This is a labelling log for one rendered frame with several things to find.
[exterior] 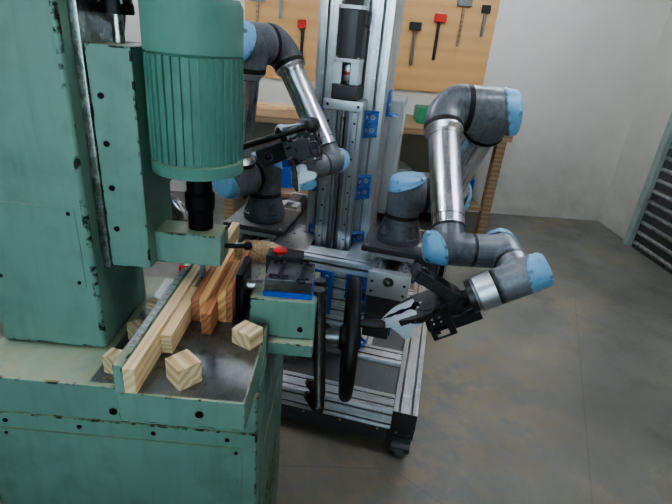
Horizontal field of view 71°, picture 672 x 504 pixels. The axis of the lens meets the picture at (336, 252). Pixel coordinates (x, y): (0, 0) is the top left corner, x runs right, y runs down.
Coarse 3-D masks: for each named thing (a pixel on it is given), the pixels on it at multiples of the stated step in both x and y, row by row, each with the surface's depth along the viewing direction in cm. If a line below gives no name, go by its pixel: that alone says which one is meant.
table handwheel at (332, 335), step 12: (348, 288) 116; (360, 288) 104; (348, 300) 102; (360, 300) 101; (348, 312) 99; (360, 312) 99; (348, 324) 98; (336, 336) 109; (348, 336) 97; (360, 336) 108; (348, 348) 96; (348, 360) 96; (348, 372) 97; (348, 384) 98; (348, 396) 101
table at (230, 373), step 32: (192, 320) 96; (192, 352) 87; (224, 352) 88; (256, 352) 88; (288, 352) 97; (160, 384) 79; (224, 384) 80; (256, 384) 88; (128, 416) 78; (160, 416) 78; (192, 416) 78; (224, 416) 78
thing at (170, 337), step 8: (232, 224) 133; (232, 232) 128; (232, 240) 127; (192, 288) 100; (184, 304) 94; (176, 312) 91; (184, 312) 91; (176, 320) 89; (184, 320) 91; (168, 328) 86; (176, 328) 87; (184, 328) 92; (168, 336) 84; (176, 336) 87; (168, 344) 85; (176, 344) 88; (168, 352) 86
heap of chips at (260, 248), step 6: (252, 240) 125; (258, 240) 125; (258, 246) 123; (264, 246) 123; (270, 246) 123; (276, 246) 125; (234, 252) 123; (240, 252) 122; (252, 252) 122; (258, 252) 122; (264, 252) 122; (234, 258) 122; (240, 258) 122; (252, 258) 122; (258, 258) 122; (264, 258) 122
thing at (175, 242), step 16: (176, 224) 101; (160, 240) 98; (176, 240) 98; (192, 240) 98; (208, 240) 97; (224, 240) 101; (160, 256) 99; (176, 256) 99; (192, 256) 99; (208, 256) 99; (224, 256) 102
